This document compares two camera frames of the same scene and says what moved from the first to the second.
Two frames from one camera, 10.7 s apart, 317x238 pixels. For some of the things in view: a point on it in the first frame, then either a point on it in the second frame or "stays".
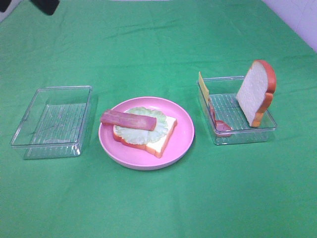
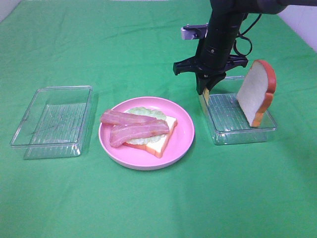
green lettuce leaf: x=141 y=136 stays
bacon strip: x=221 y=128 -> x=120 y=133
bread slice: x=255 y=94 stays
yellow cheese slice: x=204 y=89 stays
